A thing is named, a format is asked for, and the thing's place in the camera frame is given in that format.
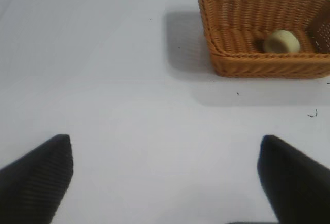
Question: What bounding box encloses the pale yellow egg yolk pastry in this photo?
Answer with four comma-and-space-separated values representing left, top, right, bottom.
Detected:
263, 29, 301, 54

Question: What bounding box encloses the brown woven wicker basket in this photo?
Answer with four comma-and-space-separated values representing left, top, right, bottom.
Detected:
197, 0, 330, 79

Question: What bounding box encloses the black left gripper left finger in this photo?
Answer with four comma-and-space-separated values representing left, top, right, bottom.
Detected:
0, 134, 74, 224

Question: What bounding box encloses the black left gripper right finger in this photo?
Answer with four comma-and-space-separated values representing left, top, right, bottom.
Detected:
257, 134, 330, 224

